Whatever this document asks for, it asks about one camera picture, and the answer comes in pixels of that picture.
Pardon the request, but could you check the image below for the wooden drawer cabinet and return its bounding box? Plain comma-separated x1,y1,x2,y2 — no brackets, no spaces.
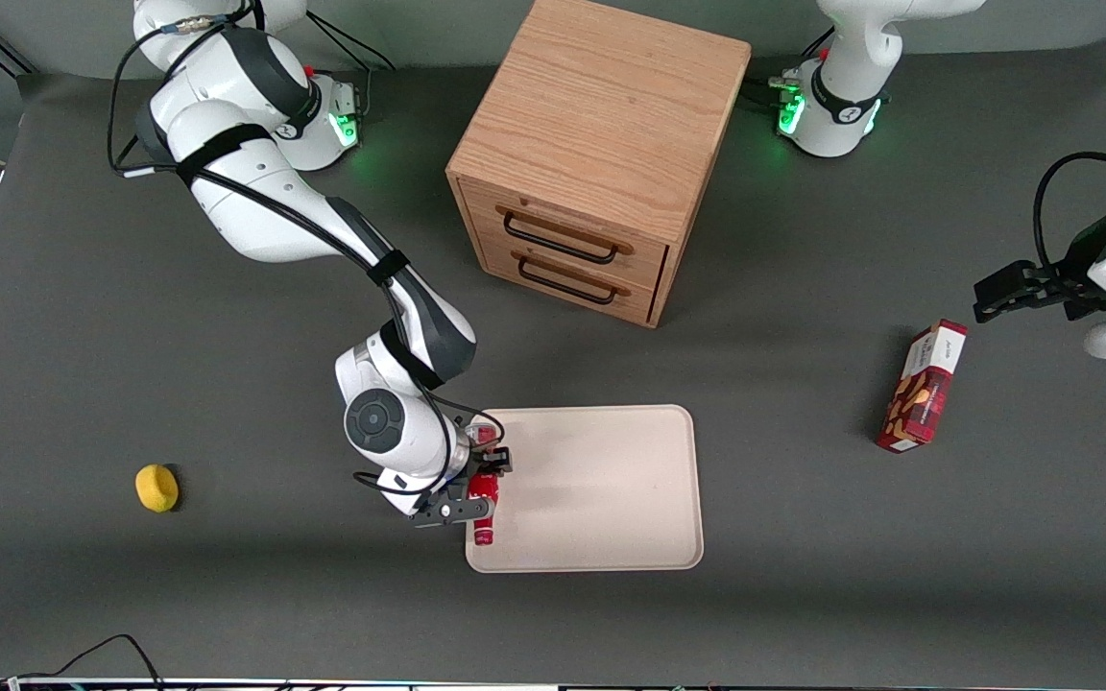
445,0,754,330

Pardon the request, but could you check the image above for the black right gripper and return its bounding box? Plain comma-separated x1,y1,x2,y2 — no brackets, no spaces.
445,422,515,482

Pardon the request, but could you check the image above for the red coke bottle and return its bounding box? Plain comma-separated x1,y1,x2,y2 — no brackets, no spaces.
469,427,502,547

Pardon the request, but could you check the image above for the silver table edge rail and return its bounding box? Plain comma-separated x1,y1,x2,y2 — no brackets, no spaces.
0,679,1106,691

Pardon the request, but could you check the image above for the yellow lemon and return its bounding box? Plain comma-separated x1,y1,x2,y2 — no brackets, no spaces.
134,464,180,514

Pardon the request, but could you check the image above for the red snack box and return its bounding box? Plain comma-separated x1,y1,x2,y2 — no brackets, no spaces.
876,319,970,455

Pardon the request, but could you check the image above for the black cable at table edge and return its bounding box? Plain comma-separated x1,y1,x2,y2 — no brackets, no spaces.
0,632,166,691

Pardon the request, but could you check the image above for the wooden upper drawer front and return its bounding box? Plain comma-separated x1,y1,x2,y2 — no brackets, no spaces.
462,179,672,291

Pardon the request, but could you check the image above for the wooden lower drawer front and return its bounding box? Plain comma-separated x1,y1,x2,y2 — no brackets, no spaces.
478,235,663,323

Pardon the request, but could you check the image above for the black lower drawer handle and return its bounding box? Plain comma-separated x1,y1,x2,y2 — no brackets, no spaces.
517,256,620,307

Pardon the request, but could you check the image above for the black upper drawer handle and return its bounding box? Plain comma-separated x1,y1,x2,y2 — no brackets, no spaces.
502,211,622,266

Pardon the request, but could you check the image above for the black left arm base cable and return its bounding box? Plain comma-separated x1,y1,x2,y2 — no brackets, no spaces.
743,27,837,111

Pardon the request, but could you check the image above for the black drawer handle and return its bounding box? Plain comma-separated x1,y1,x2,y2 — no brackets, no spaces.
502,211,622,266
517,256,620,307

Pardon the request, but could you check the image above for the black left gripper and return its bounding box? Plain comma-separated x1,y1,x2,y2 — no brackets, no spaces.
973,209,1106,324

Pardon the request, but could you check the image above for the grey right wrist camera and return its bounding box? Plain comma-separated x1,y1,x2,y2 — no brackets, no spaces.
410,495,478,531

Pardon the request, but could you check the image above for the black cable along right arm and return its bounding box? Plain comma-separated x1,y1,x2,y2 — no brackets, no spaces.
108,0,508,500

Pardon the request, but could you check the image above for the black right arm base cable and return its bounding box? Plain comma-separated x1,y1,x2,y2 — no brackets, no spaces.
303,10,400,121

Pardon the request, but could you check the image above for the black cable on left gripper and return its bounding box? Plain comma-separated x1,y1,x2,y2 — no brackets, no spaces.
1033,151,1106,281

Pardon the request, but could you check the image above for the wooden drawer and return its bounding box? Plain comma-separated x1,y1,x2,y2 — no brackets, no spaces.
462,179,672,291
478,235,663,323

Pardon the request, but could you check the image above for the beige plastic tray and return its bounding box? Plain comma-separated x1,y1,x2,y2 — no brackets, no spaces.
465,404,706,575

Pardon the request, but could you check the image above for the black arm base cable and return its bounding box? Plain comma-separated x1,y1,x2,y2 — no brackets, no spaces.
743,27,837,111
303,10,400,121

